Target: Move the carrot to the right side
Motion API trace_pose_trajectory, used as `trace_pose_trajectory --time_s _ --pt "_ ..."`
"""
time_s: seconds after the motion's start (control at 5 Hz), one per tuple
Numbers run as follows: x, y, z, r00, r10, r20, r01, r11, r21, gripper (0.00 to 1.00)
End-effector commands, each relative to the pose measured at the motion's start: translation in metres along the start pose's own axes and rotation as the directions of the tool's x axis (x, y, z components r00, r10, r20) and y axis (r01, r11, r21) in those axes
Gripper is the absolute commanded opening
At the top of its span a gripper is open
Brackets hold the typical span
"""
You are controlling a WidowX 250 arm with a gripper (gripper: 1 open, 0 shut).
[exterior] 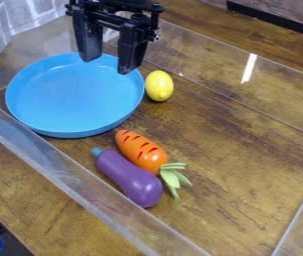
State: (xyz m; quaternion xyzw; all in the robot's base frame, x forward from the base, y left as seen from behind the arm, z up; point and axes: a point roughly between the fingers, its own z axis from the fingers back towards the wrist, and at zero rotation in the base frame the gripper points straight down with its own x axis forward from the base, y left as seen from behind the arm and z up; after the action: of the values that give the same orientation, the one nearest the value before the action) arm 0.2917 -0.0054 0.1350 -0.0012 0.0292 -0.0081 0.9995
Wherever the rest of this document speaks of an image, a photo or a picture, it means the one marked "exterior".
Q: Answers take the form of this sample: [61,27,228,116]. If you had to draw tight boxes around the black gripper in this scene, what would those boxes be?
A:
[65,0,164,75]

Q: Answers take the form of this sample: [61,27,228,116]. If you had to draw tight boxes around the orange toy carrot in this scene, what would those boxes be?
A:
[115,130,192,199]

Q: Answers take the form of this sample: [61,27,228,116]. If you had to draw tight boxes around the purple toy eggplant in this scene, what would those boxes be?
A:
[92,147,163,208]

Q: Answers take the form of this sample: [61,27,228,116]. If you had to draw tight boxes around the yellow toy lemon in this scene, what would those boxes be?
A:
[145,70,173,101]

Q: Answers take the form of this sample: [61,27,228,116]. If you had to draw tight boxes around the blue round plate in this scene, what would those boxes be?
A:
[5,52,144,138]

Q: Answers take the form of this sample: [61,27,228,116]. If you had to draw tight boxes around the dark board in background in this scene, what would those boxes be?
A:
[225,0,303,34]

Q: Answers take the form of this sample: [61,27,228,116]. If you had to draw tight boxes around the clear acrylic tray wall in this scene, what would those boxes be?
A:
[0,108,211,256]

